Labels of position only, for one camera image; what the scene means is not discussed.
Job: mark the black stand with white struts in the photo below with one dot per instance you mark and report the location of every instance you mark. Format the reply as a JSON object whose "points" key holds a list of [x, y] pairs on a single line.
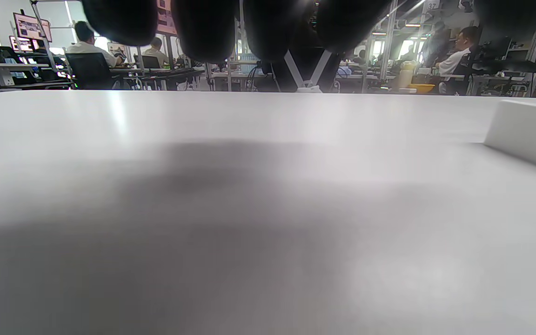
{"points": [[312, 60]]}

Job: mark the person's left hand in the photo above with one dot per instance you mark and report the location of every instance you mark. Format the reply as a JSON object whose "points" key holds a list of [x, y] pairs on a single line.
{"points": [[203, 28]]}

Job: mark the small yellow basin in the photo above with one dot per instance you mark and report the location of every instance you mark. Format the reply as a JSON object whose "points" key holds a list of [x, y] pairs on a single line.
{"points": [[421, 88]]}

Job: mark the black office chair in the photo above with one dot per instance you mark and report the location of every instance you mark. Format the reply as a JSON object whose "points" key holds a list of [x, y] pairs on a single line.
{"points": [[91, 72]]}

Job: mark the white square jar lid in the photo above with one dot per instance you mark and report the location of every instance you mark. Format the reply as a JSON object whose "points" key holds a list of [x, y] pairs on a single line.
{"points": [[528, 130]]}

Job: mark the beige jug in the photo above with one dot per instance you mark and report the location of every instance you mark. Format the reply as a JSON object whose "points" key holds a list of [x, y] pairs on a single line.
{"points": [[406, 77]]}

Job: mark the computer monitor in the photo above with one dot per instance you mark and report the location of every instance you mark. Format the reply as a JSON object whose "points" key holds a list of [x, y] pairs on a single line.
{"points": [[30, 28]]}

